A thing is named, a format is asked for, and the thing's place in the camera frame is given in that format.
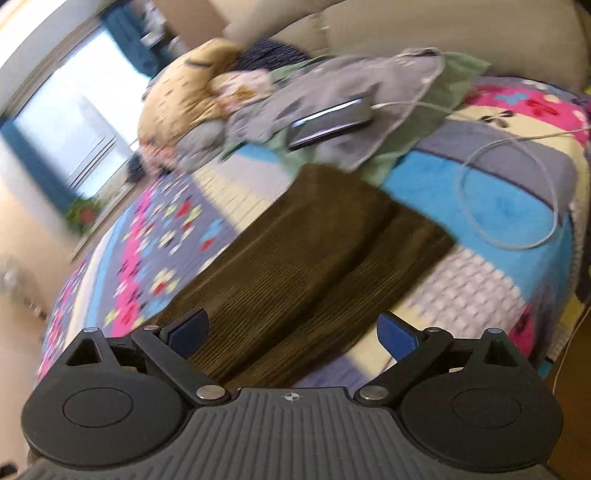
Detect white floral cloth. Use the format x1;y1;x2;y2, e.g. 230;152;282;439
210;71;275;116

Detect beige padded headboard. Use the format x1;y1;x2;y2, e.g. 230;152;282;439
222;0;591;93

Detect dark blue dotted cloth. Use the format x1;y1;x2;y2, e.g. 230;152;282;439
238;39;315;75

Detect colourful printed blanket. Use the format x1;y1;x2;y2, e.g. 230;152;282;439
34;76;591;393

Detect white standing fan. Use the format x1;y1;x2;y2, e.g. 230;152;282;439
0;257;49;321

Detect yellow patterned pillow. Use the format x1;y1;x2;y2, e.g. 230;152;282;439
139;39;241;158

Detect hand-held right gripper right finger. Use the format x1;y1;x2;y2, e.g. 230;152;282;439
355;311;532;409

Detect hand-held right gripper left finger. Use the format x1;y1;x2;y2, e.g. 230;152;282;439
59;308;232;408

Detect bright window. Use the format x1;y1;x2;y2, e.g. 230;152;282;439
9;28;144;199

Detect grey printed cloth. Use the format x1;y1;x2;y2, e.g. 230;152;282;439
178;48;446;171

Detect potted plant with red flowers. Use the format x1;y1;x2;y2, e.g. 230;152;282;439
65;196;100;234

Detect brown corduroy pants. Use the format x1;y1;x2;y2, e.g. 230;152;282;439
150;164;458;393

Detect blue curtain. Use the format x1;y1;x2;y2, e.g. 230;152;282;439
99;4;160;77

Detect green cloth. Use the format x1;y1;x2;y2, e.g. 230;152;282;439
222;53;492;188

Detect dark smartphone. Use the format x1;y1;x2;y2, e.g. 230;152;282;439
287;92;376;152

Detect white charging cable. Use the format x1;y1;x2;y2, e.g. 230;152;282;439
372;48;591;250

